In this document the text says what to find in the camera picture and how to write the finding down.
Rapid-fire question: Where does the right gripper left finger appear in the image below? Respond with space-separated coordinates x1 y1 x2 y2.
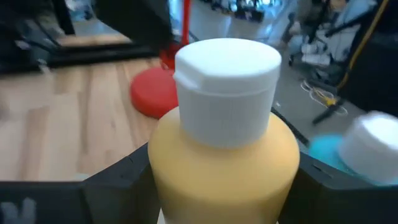
82 143 163 224

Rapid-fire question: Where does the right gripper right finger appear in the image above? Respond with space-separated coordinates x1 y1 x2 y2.
278 152 379 224

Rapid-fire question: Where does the large light blue paint bottle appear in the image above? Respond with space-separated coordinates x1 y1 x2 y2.
307 111 398 187

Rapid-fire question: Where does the large yellow paint bottle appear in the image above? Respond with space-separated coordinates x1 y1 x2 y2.
147 37 301 224

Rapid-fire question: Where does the red desk lamp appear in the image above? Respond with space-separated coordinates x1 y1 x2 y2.
129 0 192 120

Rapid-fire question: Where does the white cable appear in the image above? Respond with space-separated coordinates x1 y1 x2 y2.
300 79 349 116

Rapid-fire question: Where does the yellow power cable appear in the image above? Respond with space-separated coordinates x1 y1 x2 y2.
317 0 391 108

